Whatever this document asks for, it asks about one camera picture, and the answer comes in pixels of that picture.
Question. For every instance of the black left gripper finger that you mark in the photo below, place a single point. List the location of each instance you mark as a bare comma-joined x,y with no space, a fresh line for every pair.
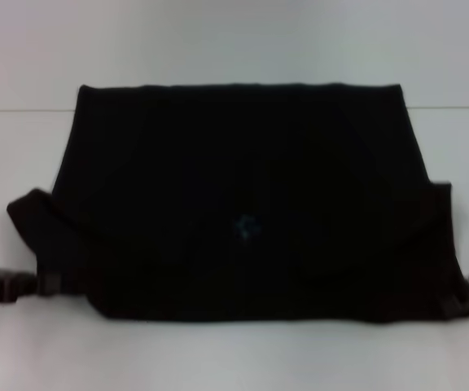
49,283

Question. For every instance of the black shirt with FREE print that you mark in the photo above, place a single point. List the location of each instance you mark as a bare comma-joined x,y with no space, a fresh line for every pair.
234,183

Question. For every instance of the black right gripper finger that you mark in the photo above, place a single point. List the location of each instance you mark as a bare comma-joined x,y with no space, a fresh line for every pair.
460,304

